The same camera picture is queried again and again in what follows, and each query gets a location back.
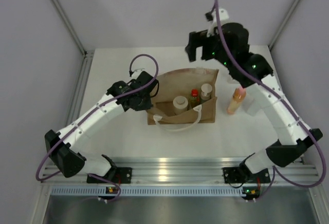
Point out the slotted grey cable duct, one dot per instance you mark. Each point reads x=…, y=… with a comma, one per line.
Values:
x=109, y=191

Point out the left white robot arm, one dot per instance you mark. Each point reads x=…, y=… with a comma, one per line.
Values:
x=65, y=146

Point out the aluminium frame post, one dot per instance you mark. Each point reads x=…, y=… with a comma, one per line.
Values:
x=283, y=23
x=68, y=25

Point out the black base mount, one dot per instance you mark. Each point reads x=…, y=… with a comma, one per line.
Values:
x=239, y=175
x=119, y=175

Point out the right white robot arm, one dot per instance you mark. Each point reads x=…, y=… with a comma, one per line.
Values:
x=228, y=44

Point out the left aluminium frame post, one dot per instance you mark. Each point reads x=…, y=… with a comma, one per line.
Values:
x=68, y=25

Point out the right aluminium frame post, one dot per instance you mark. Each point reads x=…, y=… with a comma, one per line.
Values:
x=283, y=23

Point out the orange bottle pink cap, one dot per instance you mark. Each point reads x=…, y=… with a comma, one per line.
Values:
x=236, y=100

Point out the brown canvas tote bag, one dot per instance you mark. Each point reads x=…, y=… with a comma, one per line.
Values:
x=171, y=104

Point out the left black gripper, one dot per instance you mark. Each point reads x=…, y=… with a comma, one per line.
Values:
x=145, y=106

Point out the aluminium mounting rail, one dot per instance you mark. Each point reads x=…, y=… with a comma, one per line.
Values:
x=175, y=171

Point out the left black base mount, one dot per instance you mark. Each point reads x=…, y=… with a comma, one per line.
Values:
x=119, y=175

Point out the white bottle dark cap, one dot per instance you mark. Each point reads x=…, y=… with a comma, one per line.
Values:
x=252, y=108

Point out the yellow bottle red cap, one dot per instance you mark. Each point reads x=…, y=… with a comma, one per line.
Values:
x=194, y=98

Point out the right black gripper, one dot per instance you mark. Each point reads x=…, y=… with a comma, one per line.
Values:
x=201, y=39

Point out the round white jar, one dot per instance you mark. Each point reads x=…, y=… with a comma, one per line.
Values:
x=180, y=105

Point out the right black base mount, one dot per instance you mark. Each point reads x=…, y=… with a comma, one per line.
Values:
x=239, y=175

